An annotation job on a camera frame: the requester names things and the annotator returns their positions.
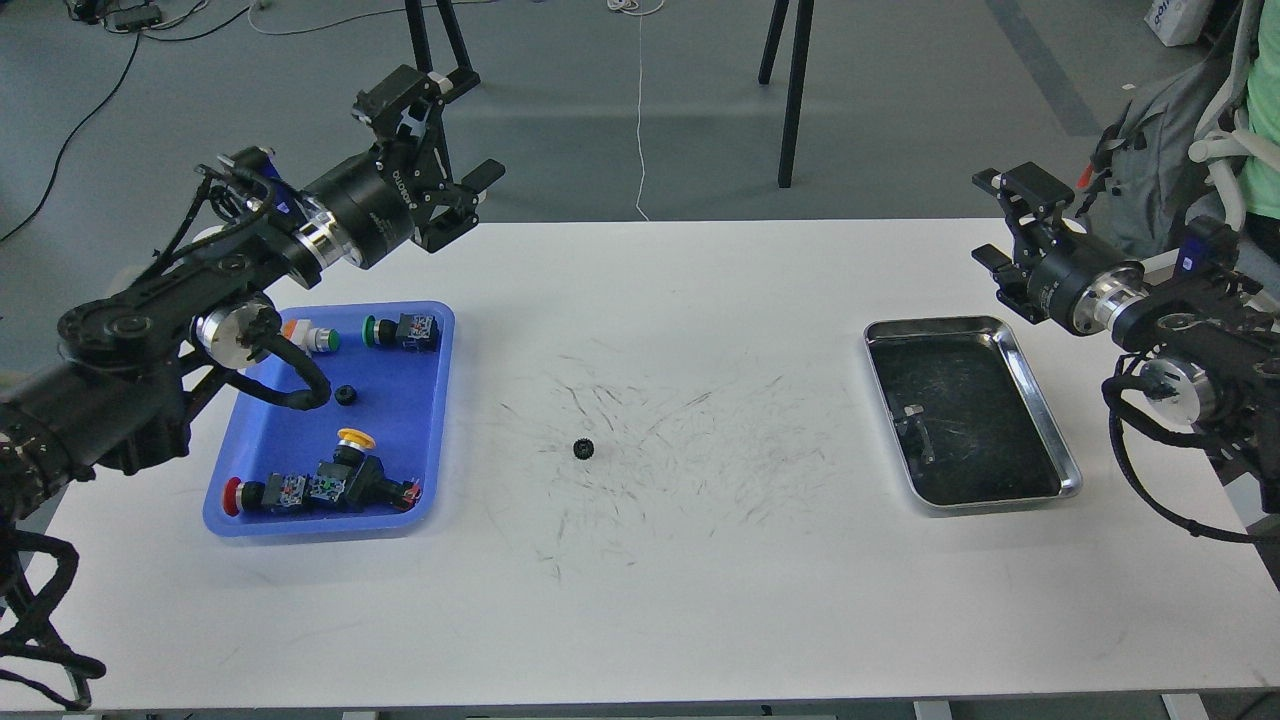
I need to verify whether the white hanging cord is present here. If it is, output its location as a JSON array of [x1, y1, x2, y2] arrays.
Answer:
[[605, 0, 667, 222]]

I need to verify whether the yellow push button switch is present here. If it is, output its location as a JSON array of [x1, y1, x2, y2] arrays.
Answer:
[[303, 428, 422, 512]]

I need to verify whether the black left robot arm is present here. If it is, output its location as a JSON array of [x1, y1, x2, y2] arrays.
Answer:
[[1, 65, 506, 712]]

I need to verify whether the orange white push button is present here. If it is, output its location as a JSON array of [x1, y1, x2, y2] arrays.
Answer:
[[282, 318, 340, 356]]

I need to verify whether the grey backpack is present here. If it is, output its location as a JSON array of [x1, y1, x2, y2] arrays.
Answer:
[[1076, 58, 1231, 259]]

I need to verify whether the white cardboard box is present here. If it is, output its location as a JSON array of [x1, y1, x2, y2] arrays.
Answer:
[[1144, 0, 1213, 47]]

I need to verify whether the black floor cable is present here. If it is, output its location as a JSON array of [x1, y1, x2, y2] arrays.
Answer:
[[0, 0, 251, 243]]

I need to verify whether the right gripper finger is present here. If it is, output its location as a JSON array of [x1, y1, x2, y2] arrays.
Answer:
[[970, 243, 1041, 324], [972, 161, 1084, 261]]

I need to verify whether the white chair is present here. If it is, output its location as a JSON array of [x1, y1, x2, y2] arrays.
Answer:
[[1140, 0, 1280, 301]]

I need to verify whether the green push button switch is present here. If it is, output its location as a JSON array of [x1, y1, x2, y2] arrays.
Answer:
[[360, 313, 442, 354]]

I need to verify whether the red push button switch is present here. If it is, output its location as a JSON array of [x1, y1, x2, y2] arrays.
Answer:
[[220, 473, 311, 518]]

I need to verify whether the person in green shirt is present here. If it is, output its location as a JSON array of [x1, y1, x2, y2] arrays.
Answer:
[[1238, 1, 1279, 254]]

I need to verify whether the black left table leg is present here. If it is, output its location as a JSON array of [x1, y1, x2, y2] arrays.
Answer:
[[404, 0, 477, 86]]

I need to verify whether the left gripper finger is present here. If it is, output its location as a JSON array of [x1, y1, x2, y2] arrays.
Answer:
[[352, 65, 477, 167], [415, 159, 506, 252]]

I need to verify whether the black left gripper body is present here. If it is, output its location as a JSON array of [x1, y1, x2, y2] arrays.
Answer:
[[303, 152, 445, 269]]

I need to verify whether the metal tray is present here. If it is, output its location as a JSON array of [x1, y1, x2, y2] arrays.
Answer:
[[863, 315, 1083, 516]]

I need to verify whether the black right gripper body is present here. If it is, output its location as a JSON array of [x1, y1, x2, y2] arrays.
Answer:
[[1028, 245, 1146, 336]]

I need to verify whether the black table leg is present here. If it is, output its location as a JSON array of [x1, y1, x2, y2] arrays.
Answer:
[[404, 0, 477, 86], [756, 1, 817, 190]]

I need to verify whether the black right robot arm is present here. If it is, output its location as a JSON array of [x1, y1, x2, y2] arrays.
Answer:
[[972, 161, 1277, 544]]

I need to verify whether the blue plastic tray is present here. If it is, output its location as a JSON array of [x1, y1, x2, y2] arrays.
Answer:
[[204, 300, 454, 542]]

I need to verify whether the black right table leg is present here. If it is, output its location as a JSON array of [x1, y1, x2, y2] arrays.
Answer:
[[756, 1, 817, 190]]

